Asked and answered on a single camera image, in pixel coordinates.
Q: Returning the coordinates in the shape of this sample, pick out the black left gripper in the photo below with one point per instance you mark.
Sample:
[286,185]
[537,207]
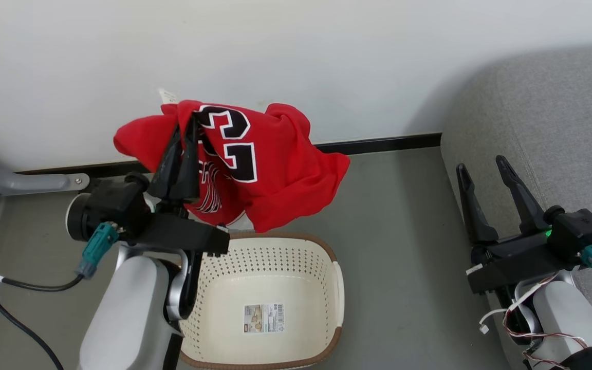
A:
[188,234]

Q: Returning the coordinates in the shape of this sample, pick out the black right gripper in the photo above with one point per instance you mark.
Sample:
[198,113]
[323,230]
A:
[517,259]

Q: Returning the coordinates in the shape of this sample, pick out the red basketball jersey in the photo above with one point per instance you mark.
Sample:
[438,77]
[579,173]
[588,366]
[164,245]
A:
[280,169]

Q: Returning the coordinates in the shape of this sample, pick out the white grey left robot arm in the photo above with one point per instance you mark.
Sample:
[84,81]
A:
[126,313]

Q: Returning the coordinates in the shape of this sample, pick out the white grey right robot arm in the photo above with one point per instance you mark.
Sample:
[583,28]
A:
[568,318]

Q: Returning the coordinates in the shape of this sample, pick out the cream laundry basket brown rim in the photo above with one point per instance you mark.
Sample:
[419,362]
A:
[275,277]

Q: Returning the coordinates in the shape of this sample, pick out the grey fabric sofa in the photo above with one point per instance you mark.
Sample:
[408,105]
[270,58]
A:
[558,118]

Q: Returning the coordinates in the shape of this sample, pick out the paper label sticker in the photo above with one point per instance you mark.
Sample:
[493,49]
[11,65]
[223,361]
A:
[264,318]

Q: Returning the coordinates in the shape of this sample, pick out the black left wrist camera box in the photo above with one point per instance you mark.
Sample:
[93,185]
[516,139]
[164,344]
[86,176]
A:
[118,203]

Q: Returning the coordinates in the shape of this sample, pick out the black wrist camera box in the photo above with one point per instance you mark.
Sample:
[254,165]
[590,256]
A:
[118,203]
[578,231]

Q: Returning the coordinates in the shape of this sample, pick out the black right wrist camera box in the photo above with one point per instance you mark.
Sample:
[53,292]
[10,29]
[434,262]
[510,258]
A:
[578,231]

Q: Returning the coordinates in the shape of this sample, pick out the grey metal frame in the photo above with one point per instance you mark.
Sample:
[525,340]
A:
[13,180]

